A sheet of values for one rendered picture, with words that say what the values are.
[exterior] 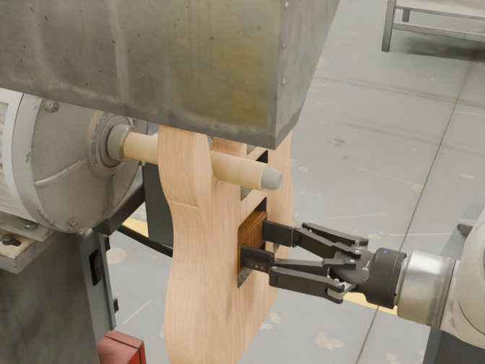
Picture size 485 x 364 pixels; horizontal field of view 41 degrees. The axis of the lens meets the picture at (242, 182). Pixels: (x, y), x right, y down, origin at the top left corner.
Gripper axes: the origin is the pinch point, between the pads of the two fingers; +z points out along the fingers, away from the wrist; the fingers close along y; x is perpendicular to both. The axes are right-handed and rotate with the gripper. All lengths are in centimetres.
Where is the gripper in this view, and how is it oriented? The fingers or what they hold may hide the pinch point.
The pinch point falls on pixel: (255, 243)
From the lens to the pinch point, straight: 90.0
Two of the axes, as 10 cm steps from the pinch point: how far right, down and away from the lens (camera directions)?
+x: 0.5, -9.0, -4.4
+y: 4.0, -3.9, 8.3
